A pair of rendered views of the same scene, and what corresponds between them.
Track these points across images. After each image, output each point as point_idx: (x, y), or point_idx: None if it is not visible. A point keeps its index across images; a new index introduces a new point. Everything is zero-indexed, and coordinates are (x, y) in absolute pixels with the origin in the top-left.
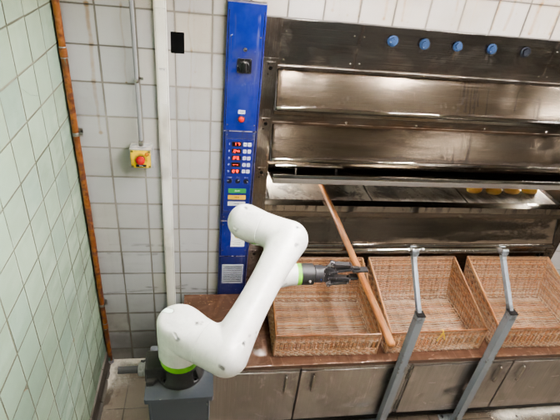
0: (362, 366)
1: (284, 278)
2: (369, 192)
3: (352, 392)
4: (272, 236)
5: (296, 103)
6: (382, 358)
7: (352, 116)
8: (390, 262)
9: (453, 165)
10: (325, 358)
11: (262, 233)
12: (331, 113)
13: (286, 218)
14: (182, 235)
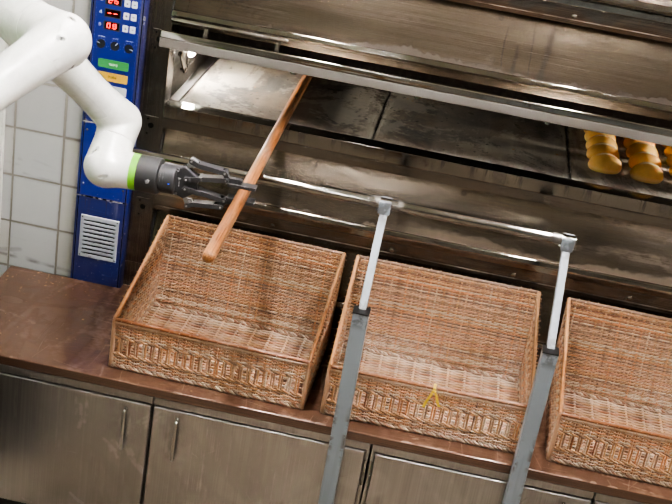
0: (271, 425)
1: (29, 79)
2: (379, 131)
3: (256, 492)
4: (34, 25)
5: None
6: (309, 418)
7: None
8: (400, 275)
9: (510, 77)
10: (201, 392)
11: (24, 23)
12: None
13: (205, 144)
14: (20, 141)
